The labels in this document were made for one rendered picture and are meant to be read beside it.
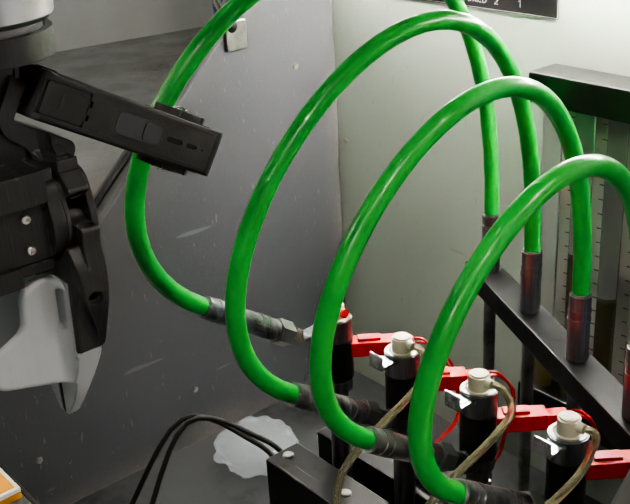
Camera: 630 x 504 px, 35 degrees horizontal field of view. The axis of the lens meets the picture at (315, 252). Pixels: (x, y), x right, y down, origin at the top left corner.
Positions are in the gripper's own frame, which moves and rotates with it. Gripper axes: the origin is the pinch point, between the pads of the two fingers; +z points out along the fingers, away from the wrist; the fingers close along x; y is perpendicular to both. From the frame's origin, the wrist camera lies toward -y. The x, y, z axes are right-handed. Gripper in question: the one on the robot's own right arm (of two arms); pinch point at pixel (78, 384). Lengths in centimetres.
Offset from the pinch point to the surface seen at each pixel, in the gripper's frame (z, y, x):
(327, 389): 4.5, -14.0, 4.7
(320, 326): 0.2, -14.0, 4.3
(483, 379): 10.1, -28.6, 4.7
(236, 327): 2.8, -13.1, -3.4
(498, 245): -5.6, -20.4, 12.6
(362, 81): 1, -57, -38
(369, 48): -13.4, -26.0, -3.5
